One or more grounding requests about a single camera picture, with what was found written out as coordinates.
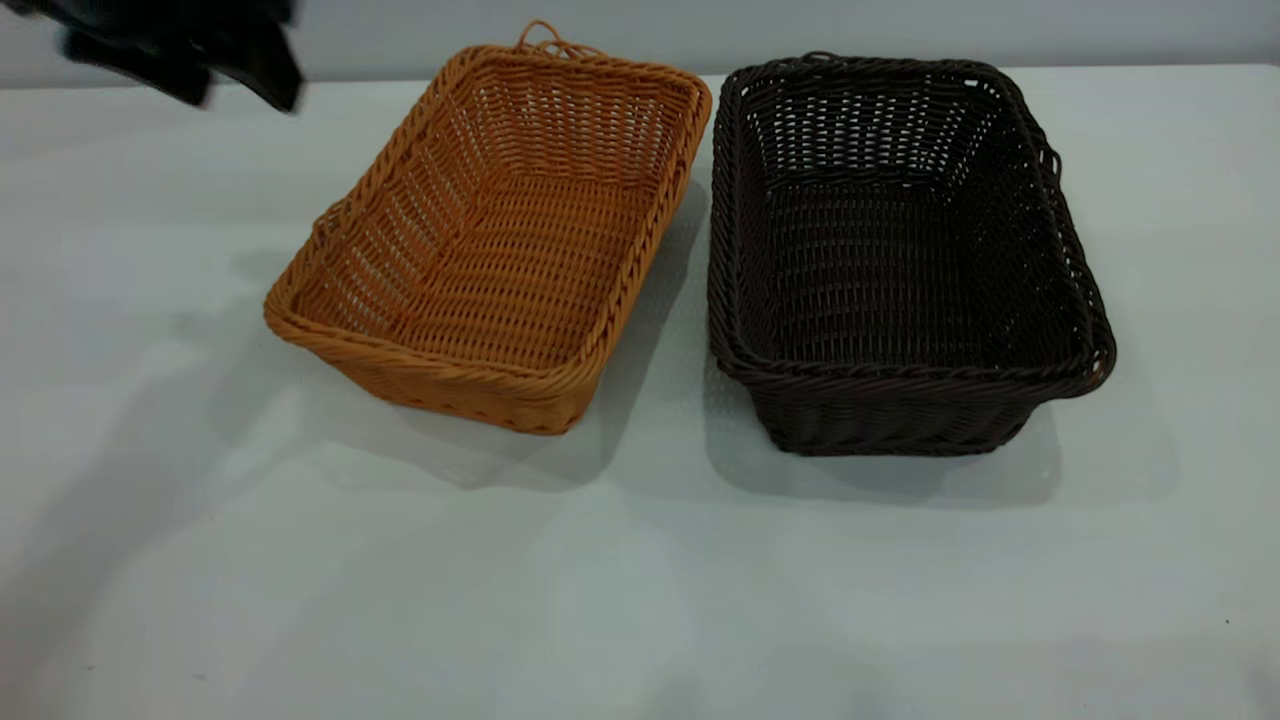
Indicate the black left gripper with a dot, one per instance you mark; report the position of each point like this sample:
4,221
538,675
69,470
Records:
150,15

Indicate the tan woven wicker basket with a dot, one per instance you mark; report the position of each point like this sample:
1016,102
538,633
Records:
520,270

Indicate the dark brown woven wicker basket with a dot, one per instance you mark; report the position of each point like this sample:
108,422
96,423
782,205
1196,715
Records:
880,280

